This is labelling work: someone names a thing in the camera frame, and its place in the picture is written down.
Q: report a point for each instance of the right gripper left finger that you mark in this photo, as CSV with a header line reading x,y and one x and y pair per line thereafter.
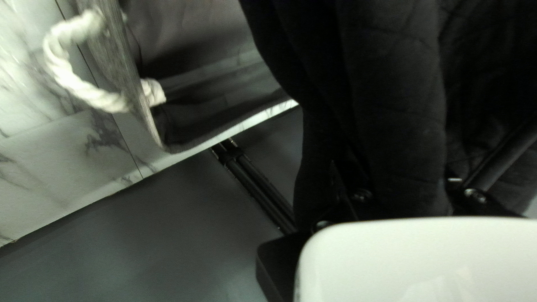
x,y
360,196

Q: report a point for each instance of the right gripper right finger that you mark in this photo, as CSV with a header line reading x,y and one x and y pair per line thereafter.
x,y
491,176

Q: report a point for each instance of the black sweatshirt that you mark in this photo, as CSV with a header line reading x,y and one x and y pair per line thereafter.
x,y
398,105

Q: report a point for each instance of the grey fabric basket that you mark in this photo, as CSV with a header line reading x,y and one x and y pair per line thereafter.
x,y
201,96

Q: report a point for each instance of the black frame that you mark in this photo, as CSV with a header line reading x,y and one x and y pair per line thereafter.
x,y
256,184

